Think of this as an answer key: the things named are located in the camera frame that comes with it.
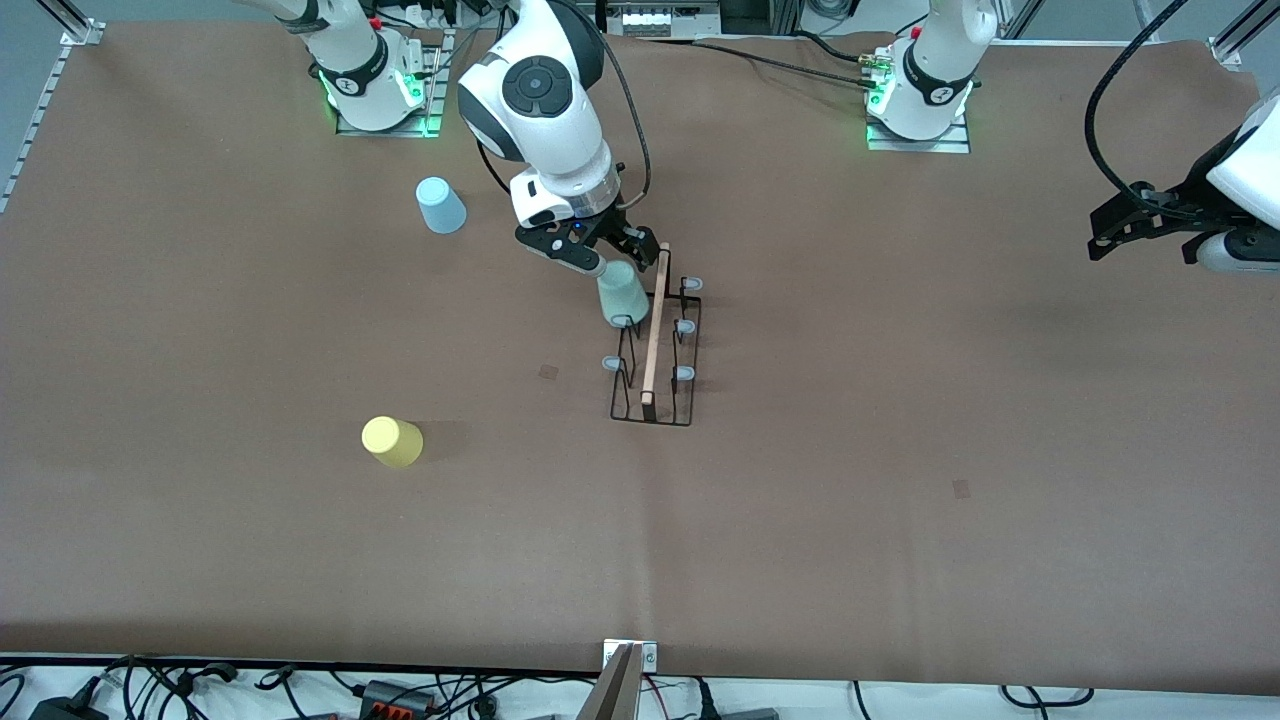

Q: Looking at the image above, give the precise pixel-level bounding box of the pale green plastic cup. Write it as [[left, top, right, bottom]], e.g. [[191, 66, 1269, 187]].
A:
[[596, 259, 652, 330]]

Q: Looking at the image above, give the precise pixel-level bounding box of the black wire cup holder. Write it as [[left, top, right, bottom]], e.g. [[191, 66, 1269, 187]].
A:
[[600, 242, 704, 428]]

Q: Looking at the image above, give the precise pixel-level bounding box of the yellow plastic cup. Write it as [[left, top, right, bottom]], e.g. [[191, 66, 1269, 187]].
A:
[[361, 416, 424, 470]]

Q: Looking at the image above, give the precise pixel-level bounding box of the light blue plastic cup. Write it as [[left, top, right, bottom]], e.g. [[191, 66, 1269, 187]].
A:
[[415, 176, 468, 236]]

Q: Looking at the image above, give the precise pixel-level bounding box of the grey connector box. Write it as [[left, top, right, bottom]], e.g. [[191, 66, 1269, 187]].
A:
[[600, 0, 723, 39]]

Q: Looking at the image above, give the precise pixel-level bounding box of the white power strip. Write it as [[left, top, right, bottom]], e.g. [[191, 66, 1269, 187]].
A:
[[385, 0, 501, 31]]

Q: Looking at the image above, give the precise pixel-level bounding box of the brown table cover sheet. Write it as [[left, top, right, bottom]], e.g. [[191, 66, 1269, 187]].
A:
[[0, 20, 1280, 696]]

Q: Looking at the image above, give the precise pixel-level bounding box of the black orange connector box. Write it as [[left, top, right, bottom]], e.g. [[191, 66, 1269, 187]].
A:
[[358, 680, 438, 717]]

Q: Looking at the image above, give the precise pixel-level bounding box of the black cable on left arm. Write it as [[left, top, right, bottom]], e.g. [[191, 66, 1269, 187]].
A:
[[1085, 0, 1197, 217]]

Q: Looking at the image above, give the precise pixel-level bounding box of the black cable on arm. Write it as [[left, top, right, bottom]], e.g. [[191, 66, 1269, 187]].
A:
[[478, 0, 654, 213], [1085, 0, 1197, 217]]

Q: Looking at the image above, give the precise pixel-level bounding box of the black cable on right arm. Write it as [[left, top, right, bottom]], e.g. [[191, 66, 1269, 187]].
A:
[[478, 0, 654, 213]]

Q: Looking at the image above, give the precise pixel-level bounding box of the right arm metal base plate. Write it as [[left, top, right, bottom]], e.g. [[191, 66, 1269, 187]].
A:
[[335, 28, 443, 139]]

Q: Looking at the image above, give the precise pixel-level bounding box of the aluminium frame profile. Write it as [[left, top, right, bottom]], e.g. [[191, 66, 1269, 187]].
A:
[[1208, 0, 1280, 67], [38, 0, 106, 47]]

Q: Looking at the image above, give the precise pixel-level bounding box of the thin black table cable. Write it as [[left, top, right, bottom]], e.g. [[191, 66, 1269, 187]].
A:
[[640, 36, 881, 91]]

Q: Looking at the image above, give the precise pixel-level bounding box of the thick black table cable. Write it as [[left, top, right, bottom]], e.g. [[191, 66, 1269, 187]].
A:
[[795, 30, 871, 66]]

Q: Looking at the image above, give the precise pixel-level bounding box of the small metal bracket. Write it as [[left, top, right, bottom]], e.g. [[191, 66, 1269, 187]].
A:
[[603, 640, 659, 673]]

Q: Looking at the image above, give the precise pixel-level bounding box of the aluminium camera pole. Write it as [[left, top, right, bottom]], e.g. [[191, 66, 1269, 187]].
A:
[[575, 645, 646, 720]]

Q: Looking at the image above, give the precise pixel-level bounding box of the black floor cable loop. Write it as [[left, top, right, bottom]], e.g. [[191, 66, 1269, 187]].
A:
[[1000, 685, 1096, 707]]

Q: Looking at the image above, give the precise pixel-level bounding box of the perforated metal rail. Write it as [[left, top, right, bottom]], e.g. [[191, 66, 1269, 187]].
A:
[[0, 45, 76, 213]]

